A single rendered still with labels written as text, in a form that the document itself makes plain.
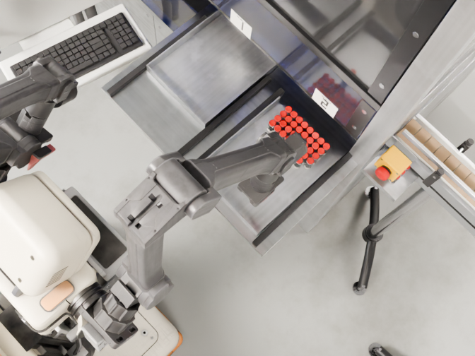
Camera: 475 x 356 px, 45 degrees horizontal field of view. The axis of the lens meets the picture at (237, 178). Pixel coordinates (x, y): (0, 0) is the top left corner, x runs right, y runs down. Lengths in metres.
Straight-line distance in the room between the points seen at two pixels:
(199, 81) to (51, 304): 0.85
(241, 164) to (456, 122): 2.04
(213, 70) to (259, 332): 1.17
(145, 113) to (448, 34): 0.93
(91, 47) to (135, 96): 0.26
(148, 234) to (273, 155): 0.37
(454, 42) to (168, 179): 0.60
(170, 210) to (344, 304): 1.76
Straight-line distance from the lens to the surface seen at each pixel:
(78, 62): 1.94
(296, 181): 1.70
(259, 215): 1.66
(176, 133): 1.73
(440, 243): 2.75
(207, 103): 1.77
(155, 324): 2.21
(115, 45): 1.95
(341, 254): 2.60
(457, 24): 1.15
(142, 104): 1.77
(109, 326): 1.27
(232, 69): 1.82
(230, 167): 1.01
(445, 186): 1.77
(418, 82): 1.32
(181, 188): 0.89
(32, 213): 1.18
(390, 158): 1.63
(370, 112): 1.52
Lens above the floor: 2.48
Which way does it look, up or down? 71 degrees down
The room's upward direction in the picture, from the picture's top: 13 degrees clockwise
